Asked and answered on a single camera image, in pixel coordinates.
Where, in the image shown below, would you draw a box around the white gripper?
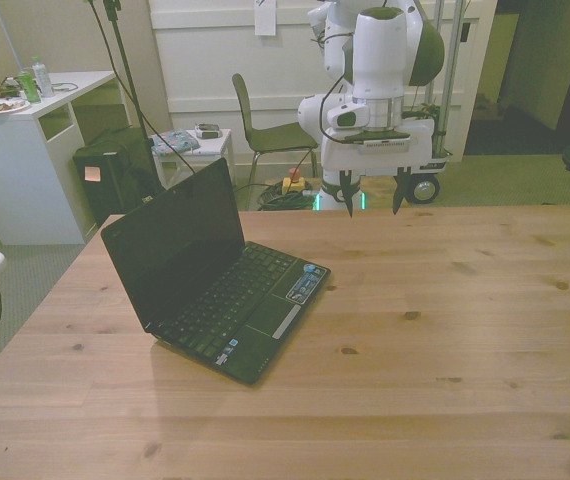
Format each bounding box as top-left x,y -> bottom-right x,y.
320,117 -> 437,220

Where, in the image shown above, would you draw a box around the black Asus laptop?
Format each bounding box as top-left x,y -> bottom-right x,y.
100,157 -> 332,387

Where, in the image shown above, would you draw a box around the wheeled robot cart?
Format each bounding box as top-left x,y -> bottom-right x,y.
362,0 -> 469,206

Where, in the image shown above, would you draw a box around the yellow emergency stop button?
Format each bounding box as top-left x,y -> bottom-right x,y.
282,168 -> 307,196

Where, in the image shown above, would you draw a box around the dark plywood chair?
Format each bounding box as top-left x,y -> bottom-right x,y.
231,72 -> 319,192

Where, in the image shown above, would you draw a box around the small white side table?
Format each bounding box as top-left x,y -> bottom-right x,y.
150,127 -> 237,192

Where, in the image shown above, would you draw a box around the small grey device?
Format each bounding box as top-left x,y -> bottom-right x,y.
194,121 -> 223,141

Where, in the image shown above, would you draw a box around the white paper sheet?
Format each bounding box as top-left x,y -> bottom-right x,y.
254,0 -> 278,37

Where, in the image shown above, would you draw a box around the patterned fabric pouch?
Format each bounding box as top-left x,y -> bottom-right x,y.
150,129 -> 201,154

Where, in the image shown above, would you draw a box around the black tripod stand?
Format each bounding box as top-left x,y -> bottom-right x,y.
83,0 -> 197,175
101,0 -> 164,192

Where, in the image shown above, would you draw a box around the black box with sticky note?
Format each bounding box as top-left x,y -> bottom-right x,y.
72,140 -> 139,227

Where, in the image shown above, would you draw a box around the clear plastic bottle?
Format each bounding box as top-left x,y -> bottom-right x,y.
31,55 -> 57,99

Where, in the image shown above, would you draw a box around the green drink bottle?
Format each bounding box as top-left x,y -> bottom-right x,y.
17,69 -> 43,105

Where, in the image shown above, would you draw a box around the white desk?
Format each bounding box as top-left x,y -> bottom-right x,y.
0,70 -> 132,247

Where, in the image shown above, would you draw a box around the white plate with food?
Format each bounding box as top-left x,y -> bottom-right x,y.
0,98 -> 33,116

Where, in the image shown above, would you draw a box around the light blue pole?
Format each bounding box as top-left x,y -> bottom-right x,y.
0,0 -> 22,77

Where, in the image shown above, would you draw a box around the dark wrist camera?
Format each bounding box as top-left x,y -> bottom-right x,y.
339,129 -> 412,152

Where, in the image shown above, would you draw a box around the coiled floor cables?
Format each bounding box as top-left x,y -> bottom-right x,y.
251,181 -> 317,212

